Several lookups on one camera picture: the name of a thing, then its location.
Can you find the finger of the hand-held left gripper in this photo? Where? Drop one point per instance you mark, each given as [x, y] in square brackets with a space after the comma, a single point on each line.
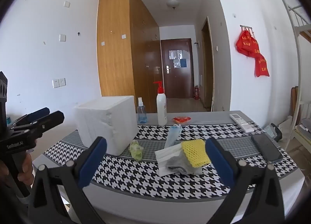
[48, 120]
[38, 113]

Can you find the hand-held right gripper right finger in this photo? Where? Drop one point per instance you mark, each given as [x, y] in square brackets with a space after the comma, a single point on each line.
[218, 158]

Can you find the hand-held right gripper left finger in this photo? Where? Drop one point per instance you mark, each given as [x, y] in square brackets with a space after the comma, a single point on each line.
[94, 158]

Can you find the yellow foam net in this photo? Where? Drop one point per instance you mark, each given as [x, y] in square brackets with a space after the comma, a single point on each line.
[194, 153]

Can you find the grey plastic bag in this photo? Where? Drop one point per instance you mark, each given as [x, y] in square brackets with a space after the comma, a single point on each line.
[176, 163]

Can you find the white foam box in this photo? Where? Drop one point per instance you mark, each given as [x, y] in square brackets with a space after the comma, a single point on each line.
[121, 122]

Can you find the blue face mask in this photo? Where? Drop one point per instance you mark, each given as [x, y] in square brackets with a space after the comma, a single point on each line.
[173, 135]

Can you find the white face mask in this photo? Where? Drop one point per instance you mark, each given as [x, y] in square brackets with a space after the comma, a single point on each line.
[165, 156]

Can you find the person's left hand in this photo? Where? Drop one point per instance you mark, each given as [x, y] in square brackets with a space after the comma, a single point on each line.
[26, 168]

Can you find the houndstooth tablecloth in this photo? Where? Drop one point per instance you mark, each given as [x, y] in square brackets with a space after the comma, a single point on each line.
[230, 141]

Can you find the green crumpled wrapper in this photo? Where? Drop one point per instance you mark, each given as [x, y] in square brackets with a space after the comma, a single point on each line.
[136, 151]

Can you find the white remote control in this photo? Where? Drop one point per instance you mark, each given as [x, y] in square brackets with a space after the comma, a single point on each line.
[241, 122]

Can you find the black smartphone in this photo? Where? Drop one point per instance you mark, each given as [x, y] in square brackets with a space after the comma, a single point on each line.
[266, 147]

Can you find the red snack packet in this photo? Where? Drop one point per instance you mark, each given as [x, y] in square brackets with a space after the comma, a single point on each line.
[182, 119]

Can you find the blue spray bottle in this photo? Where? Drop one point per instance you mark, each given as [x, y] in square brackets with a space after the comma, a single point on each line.
[141, 114]

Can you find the black curved object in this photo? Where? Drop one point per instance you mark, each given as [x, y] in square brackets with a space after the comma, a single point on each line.
[278, 132]

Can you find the red fire extinguisher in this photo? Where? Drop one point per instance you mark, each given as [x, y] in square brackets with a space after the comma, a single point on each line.
[196, 92]

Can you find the white pump bottle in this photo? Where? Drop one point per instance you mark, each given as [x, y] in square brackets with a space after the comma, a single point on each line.
[161, 109]

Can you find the dark brown entry door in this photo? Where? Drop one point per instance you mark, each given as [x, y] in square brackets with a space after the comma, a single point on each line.
[177, 80]

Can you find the wooden side door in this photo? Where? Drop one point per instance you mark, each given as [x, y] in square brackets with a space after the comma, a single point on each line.
[207, 68]

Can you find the wooden boards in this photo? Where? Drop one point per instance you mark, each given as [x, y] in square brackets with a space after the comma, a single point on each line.
[295, 100]

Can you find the wooden wardrobe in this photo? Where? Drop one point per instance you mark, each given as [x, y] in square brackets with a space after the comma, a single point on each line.
[114, 44]

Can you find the red printed bag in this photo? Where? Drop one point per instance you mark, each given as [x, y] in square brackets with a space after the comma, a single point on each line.
[246, 44]
[262, 66]

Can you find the blue door notice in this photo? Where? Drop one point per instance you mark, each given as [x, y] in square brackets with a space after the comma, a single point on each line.
[181, 63]

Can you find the grey door notice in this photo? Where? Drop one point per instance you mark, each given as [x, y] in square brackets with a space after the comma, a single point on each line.
[175, 54]

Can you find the round ceiling lamp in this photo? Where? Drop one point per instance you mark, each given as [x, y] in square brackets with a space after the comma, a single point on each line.
[172, 2]

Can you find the white wall socket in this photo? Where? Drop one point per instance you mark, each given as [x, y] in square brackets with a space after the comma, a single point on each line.
[55, 83]

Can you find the metal wall hook rack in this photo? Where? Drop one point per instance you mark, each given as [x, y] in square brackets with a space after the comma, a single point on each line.
[246, 27]

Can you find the white metal bed frame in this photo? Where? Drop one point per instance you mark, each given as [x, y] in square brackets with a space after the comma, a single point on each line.
[301, 29]

